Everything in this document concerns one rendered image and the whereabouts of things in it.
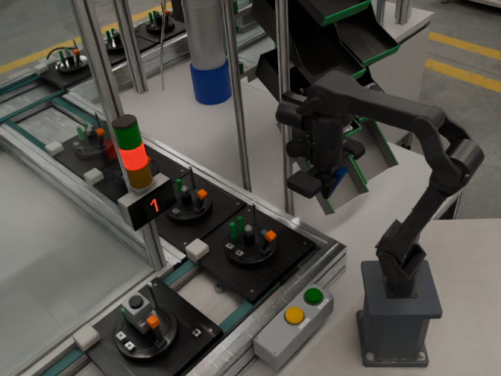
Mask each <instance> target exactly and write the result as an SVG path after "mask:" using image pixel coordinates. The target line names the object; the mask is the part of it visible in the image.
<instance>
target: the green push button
mask: <svg viewBox="0 0 501 376"><path fill-rule="evenodd" d="M305 299H306V301H307V302H309V303H310V304H317V303H319V302H320V301H321V299H322V293H321V291H320V290H319V289H316V288H311V289H308V290H307V291H306V292H305Z"/></svg>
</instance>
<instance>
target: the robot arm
mask: <svg viewBox="0 0 501 376"><path fill-rule="evenodd" d="M307 95H308V97H305V96H302V95H298V94H296V93H293V92H292V91H289V90H287V91H286V92H284V93H283V94H282V95H281V97H282V100H281V101H280V103H279V105H278V107H277V112H276V113H275V116H276V120H277V121H278V122H279V123H281V124H284V125H288V126H290V127H292V128H296V129H298V130H300V131H306V130H307V129H308V128H311V127H312V133H307V132H305V133H302V134H300V135H298V136H297V137H295V138H294V139H293V140H291V141H289V142H288V143H286V152H287V155H288V156H289V157H294V158H297V157H299V156H300V157H306V162H308V163H311V164H312V165H314V167H312V168H311V169H310V170H309V171H308V172H307V173H305V172H302V171H300V170H299V171H297V172H295V173H294V174H293V175H292V176H291V177H290V178H288V179H287V187H288V188H289V189H291V190H293V191H295V192H297V193H299V194H300V195H302V196H304V197H306V198H308V199H311V198H312V197H314V196H315V195H316V194H317V193H319V192H320V191H321V194H322V196H323V197H324V198H325V199H328V198H329V197H330V196H331V195H332V193H333V191H334V190H335V188H336V187H337V186H338V184H339V183H340V181H341V179H342V178H343V177H344V176H345V174H346V173H347V172H348V168H347V167H345V166H343V164H344V163H345V162H346V159H347V158H348V157H349V156H350V155H349V154H352V155H353V159H354V160H358V159H359V158H360V157H361V156H362V155H363V154H365V147H364V146H363V144H362V143H361V142H358V141H356V140H353V139H351V138H349V137H346V136H343V128H345V127H346V126H347V125H349V124H350V123H351V122H352V121H353V120H354V119H355V116H354V115H357V116H361V117H364V118H366V119H371V120H374V121H376V122H381V123H383V124H386V125H390V126H393V127H396V128H399V129H403V130H405V131H409V132H412V133H414V134H415V136H416V137H417V138H418V140H419V141H420V144H421V148H422V150H423V154H424V157H425V160H426V162H427V163H428V165H429V166H430V168H431V169H432V173H431V175H430V177H429V186H428V187H427V188H426V191H425V192H424V194H423V195H422V196H421V198H420V199H419V200H418V202H417V204H416V205H415V206H414V208H412V211H411V213H410V214H409V215H408V216H407V218H406V219H405V221H404V222H402V223H401V222H399V221H398V220H397V219H395V220H394V222H393V223H392V224H391V226H390V227H389V228H388V230H387V231H386V232H385V233H384V234H383V235H382V238H381V240H380V241H379V242H378V243H377V244H376V246H375V248H378V249H377V250H376V256H377V257H378V259H379V263H380V265H381V269H382V273H383V274H382V279H383V283H384V287H385V294H386V297H387V298H418V290H417V287H416V284H415V280H416V276H417V272H418V266H419V265H420V264H421V262H422V261H423V259H424V258H425V256H426V252H425V251H424V250H423V249H422V248H421V246H420V245H419V243H418V241H419V239H420V232H422V230H423V229H424V227H425V226H426V225H427V223H428V222H430V221H431V220H430V219H431V218H432V217H433V216H434V215H435V213H437V210H438V209H439V207H440V206H441V205H442V204H443V203H444V201H446V200H447V198H449V197H450V196H452V195H455V194H456V193H457V192H458V191H459V190H461V189H462V188H463V187H465V186H466V185H467V183H468V182H469V181H470V179H471V178H472V177H473V175H474V174H475V172H476V170H477V169H478V168H479V167H480V165H481V164H482V162H483V160H484V159H485V155H484V154H483V151H482V149H481V148H480V146H479V145H477V144H476V143H475V142H474V141H473V139H472V138H471V136H470V135H469V133H468V132H467V131H466V130H465V129H464V128H463V127H462V126H460V125H459V124H458V123H456V122H454V121H453V120H452V119H450V118H449V116H448V115H447V114H446V113H445V112H444V110H443V109H442V108H441V107H439V106H438V105H436V104H431V105H427V104H422V103H419V102H416V101H411V100H408V99H405V98H401V97H397V96H394V95H389V94H386V93H381V92H378V91H376V90H371V89H368V88H365V87H363V86H361V85H360V84H359V83H358V82H357V81H356V80H355V79H354V78H352V77H350V76H349V75H346V74H344V73H342V72H339V71H330V72H328V73H327V74H326V75H325V76H324V77H322V78H321V79H319V80H318V81H317V82H315V83H314V84H313V85H312V86H311V87H310V88H309V89H308V94H307ZM440 135H442V136H443V137H445V138H447V140H448V141H449V143H450V144H451V145H450V146H449V147H448V149H447V150H446V151H445V150H444V147H443V143H442V141H441V137H440Z"/></svg>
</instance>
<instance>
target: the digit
mask: <svg viewBox="0 0 501 376"><path fill-rule="evenodd" d="M142 203H143V205H144V208H145V212H146V216H147V218H148V221H149V220H150V219H152V218H154V217H155V216H156V215H157V214H159V213H161V212H162V211H164V209H165V208H164V204H163V200H162V196H161V193H160V190H158V191H156V192H155V193H154V194H152V195H150V196H149V197H147V198H146V199H145V200H143V201H142Z"/></svg>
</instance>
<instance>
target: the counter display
mask: <svg viewBox="0 0 501 376"><path fill-rule="evenodd" d="M158 190H160V193H161V196H162V200H163V204H164V208H165V209H164V211H162V212H161V213H163V212H165V211H166V210H167V209H169V208H170V207H172V206H173V205H174V204H176V203H177V199H176V195H175V192H174V187H173V183H172V179H169V180H168V181H166V182H165V183H163V184H161V185H160V186H158V187H157V188H156V189H154V190H152V191H151V192H149V193H148V194H147V195H145V196H143V197H141V198H140V199H139V200H137V201H135V202H134V203H132V204H131V205H130V206H128V207H127V210H128V212H129V215H130V220H131V222H132V225H133V229H134V231H137V230H139V229H140V228H141V227H143V226H144V225H146V224H147V223H149V222H150V221H151V220H153V219H155V218H156V217H157V216H159V215H160V214H161V213H159V214H157V215H156V216H155V217H154V218H152V219H150V220H149V221H148V218H147V216H146V212H145V208H144V205H143V203H142V201H143V200H145V199H146V198H147V197H149V196H150V195H152V194H154V193H155V192H156V191H158Z"/></svg>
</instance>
